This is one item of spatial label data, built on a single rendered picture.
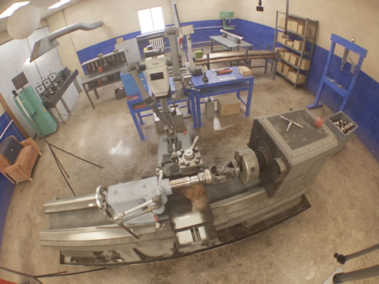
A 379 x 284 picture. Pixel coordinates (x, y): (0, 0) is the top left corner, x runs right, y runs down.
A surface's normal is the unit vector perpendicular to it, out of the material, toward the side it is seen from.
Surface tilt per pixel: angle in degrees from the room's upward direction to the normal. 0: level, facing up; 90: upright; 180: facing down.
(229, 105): 90
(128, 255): 0
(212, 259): 0
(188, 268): 0
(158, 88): 90
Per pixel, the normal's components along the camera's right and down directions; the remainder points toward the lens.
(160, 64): 0.07, 0.72
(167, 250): -0.10, -0.68
